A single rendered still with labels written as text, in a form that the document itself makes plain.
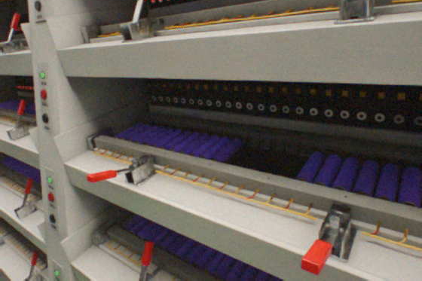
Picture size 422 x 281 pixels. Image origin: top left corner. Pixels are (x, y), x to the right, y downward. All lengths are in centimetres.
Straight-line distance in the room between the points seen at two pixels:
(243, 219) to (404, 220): 15
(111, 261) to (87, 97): 30
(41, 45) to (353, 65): 50
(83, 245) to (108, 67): 36
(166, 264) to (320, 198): 30
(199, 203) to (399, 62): 25
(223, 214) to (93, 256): 36
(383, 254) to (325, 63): 17
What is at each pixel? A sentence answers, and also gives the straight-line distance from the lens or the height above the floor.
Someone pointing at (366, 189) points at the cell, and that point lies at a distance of 33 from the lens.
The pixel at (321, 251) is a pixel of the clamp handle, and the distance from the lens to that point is 23.
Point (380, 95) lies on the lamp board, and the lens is 40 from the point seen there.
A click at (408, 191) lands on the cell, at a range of 34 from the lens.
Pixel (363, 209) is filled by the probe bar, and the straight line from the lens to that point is 30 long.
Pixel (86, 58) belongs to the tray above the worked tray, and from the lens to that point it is 47.
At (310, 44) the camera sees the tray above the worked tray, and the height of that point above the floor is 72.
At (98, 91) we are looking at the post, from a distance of 58.
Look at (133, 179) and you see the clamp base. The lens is 42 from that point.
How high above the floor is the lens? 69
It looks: 9 degrees down
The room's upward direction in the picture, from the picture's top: 1 degrees clockwise
